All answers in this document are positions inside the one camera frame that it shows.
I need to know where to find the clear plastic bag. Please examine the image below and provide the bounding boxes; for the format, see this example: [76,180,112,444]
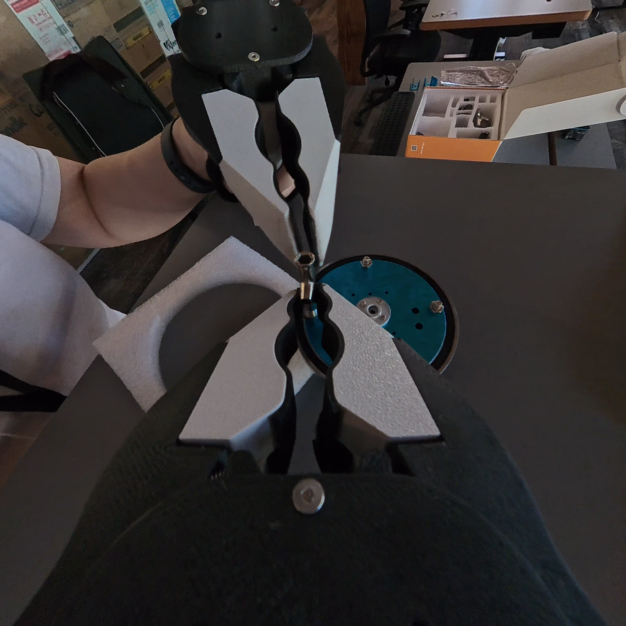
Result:
[440,64,520,90]

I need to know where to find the black lanyard strap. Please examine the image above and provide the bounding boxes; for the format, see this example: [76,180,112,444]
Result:
[0,369,67,414]

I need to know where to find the black bag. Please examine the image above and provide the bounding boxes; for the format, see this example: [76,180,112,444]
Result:
[22,35,172,164]

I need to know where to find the black perforated panel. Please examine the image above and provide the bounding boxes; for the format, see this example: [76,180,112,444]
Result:
[377,92,416,157]

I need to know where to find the tan top desk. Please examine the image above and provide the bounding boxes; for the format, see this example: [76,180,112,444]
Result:
[420,0,593,59]

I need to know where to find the silver round hub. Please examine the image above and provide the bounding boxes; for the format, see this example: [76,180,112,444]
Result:
[356,296,392,327]

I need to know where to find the white foam packing piece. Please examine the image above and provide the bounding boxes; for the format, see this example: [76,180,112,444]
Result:
[93,236,316,412]

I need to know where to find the white foam box insert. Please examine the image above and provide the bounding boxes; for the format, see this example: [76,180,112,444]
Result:
[410,88,504,141]

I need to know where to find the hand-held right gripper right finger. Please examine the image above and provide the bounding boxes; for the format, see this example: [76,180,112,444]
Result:
[314,285,442,474]

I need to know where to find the dark grey desk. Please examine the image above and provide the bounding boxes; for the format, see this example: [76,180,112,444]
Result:
[0,154,626,626]

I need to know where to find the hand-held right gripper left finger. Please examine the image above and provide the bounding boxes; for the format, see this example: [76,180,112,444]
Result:
[178,288,297,474]

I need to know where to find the round blue base plate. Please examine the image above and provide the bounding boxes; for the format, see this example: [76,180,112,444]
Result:
[299,254,459,376]

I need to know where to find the open orange cardboard box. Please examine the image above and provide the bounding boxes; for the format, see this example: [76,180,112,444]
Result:
[405,32,626,163]

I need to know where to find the stack of cardboard boxes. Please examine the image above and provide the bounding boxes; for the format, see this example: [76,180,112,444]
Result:
[0,0,179,162]

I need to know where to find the person's left forearm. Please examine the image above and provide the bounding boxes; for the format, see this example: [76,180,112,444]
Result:
[38,122,196,248]

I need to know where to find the black wristband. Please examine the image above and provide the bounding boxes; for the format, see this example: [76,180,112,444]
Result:
[160,117,217,195]

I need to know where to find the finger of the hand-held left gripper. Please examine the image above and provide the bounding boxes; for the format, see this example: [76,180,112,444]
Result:
[202,87,316,268]
[270,76,342,268]

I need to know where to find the black office chair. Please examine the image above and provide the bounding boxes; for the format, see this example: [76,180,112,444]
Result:
[359,0,443,123]

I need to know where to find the small metal socket wrench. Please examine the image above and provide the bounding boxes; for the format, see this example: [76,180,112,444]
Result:
[295,252,319,320]

